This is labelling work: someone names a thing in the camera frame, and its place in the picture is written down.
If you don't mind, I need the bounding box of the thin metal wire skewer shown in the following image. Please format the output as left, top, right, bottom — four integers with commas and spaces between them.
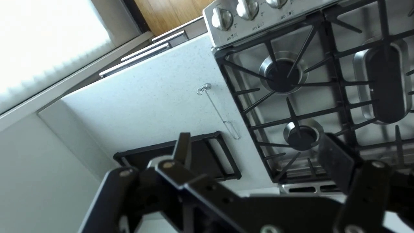
197, 82, 241, 141

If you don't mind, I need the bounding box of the silver stove knob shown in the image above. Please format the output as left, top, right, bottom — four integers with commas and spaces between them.
236, 0, 260, 21
211, 7, 234, 31
264, 0, 290, 10

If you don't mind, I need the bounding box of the silver drawer handle bar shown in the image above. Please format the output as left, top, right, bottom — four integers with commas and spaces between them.
99, 40, 172, 79
121, 29, 189, 62

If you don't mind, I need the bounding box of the small round gas burner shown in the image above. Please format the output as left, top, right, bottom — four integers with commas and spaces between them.
282, 119, 325, 153

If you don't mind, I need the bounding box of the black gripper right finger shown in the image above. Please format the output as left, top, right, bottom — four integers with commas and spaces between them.
317, 132, 414, 233

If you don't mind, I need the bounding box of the black rectangular tray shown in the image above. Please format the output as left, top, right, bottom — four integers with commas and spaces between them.
113, 130, 243, 181

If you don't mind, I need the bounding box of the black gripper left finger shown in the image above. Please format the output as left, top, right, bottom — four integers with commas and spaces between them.
79, 131, 247, 233

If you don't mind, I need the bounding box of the window with white blind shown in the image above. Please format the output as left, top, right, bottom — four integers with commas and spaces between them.
0, 0, 154, 131

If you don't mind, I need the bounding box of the stainless steel gas stove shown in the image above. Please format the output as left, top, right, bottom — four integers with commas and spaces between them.
202, 0, 414, 198

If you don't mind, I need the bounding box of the black cast iron grate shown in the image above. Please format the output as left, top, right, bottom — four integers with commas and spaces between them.
328, 0, 414, 167
214, 14, 360, 184

